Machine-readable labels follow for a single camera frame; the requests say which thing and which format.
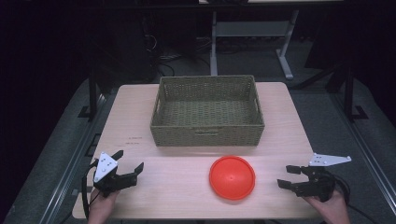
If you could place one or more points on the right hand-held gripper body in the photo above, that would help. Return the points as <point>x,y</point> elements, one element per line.
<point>317,185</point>

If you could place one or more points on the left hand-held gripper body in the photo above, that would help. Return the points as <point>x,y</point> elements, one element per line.
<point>105,166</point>

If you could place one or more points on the red round lid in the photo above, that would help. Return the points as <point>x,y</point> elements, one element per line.
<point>232,178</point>

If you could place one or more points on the green woven basket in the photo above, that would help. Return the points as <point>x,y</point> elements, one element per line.
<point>207,124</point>

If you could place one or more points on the person's right hand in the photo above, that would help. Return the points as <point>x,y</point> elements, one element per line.
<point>331,210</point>

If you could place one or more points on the person's left hand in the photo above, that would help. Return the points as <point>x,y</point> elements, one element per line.
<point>101,208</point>

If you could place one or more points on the black metal stand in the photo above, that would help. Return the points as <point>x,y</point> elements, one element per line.
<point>92,93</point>
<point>348,93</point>

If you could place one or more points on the aluminium rail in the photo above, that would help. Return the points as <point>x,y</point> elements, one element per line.
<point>367,149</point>
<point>71,168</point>

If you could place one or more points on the grey metal table frame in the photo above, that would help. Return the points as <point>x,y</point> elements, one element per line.
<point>249,29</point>

